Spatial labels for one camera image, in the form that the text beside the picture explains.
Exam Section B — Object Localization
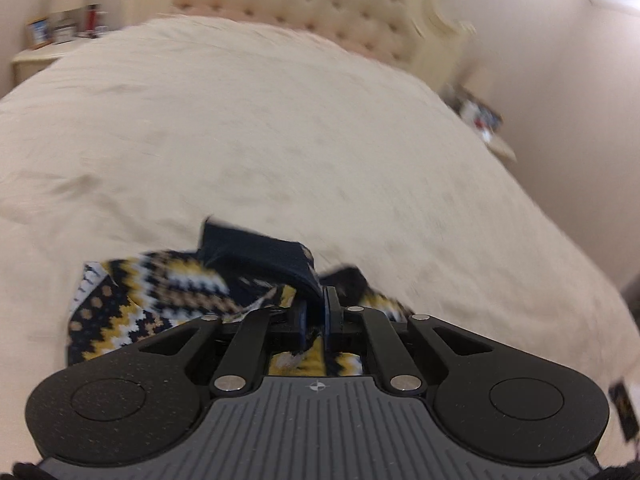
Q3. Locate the cream nightstand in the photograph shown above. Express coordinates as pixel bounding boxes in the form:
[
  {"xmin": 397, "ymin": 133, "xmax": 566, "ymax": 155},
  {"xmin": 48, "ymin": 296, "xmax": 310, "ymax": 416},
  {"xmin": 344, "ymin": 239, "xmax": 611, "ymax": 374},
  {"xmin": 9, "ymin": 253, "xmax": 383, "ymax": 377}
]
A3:
[
  {"xmin": 11, "ymin": 35, "xmax": 103, "ymax": 85},
  {"xmin": 439, "ymin": 80, "xmax": 519, "ymax": 164}
]

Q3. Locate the small picture frame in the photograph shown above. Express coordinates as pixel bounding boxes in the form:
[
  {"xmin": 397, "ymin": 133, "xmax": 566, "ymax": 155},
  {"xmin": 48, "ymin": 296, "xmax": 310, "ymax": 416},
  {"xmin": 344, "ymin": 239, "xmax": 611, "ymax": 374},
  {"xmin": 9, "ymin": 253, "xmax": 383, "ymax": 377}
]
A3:
[{"xmin": 26, "ymin": 17, "xmax": 52, "ymax": 51}]

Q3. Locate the grey picture frame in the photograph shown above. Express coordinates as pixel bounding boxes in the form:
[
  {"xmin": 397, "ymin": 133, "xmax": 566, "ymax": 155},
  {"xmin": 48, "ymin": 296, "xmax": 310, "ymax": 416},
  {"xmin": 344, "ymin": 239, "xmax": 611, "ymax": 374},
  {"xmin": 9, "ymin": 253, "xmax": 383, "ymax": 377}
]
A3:
[{"xmin": 50, "ymin": 9, "xmax": 82, "ymax": 45}]

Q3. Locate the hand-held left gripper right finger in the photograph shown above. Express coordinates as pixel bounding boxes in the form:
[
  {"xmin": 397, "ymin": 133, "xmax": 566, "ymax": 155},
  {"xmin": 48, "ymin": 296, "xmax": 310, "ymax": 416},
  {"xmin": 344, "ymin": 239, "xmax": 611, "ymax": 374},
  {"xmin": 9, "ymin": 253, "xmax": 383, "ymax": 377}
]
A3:
[{"xmin": 322, "ymin": 287, "xmax": 496, "ymax": 394}]

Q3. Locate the cream tufted headboard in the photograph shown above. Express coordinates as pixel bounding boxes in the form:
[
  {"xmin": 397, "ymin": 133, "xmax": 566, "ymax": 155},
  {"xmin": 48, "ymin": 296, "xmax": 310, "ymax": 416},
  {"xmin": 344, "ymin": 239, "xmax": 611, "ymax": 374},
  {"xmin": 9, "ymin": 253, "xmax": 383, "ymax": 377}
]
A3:
[{"xmin": 169, "ymin": 0, "xmax": 478, "ymax": 88}]

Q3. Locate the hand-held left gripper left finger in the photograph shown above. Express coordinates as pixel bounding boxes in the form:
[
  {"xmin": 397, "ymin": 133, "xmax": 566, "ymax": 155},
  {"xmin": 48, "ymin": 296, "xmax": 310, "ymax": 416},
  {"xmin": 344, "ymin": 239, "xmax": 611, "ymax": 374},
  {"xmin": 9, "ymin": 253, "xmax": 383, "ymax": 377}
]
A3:
[{"xmin": 140, "ymin": 300, "xmax": 309, "ymax": 394}]

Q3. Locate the navy yellow patterned knit sweater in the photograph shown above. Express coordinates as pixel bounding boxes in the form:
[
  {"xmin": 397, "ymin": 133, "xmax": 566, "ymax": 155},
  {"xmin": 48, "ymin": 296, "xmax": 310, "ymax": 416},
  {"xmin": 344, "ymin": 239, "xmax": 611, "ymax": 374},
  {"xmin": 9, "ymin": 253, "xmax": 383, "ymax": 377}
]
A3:
[{"xmin": 65, "ymin": 217, "xmax": 640, "ymax": 445}]

